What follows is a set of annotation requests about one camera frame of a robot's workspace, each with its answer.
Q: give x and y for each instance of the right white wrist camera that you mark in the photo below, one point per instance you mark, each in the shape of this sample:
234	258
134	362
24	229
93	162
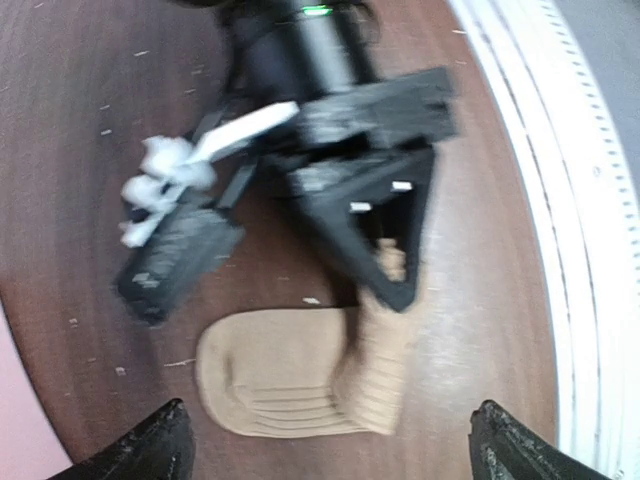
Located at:
179	222

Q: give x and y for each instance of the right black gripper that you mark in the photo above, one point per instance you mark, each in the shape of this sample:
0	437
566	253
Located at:
366	213

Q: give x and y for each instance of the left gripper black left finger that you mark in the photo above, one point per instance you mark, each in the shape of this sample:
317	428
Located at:
162	446

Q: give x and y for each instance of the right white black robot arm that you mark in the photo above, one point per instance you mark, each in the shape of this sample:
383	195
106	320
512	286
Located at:
355	165

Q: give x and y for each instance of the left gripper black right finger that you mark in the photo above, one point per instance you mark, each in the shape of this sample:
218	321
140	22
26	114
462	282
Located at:
501	447

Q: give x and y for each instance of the tan brown sock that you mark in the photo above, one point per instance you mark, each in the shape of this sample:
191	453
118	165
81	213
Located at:
300	373

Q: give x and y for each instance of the pink divided organizer tray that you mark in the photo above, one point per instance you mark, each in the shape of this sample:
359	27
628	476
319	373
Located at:
30	448

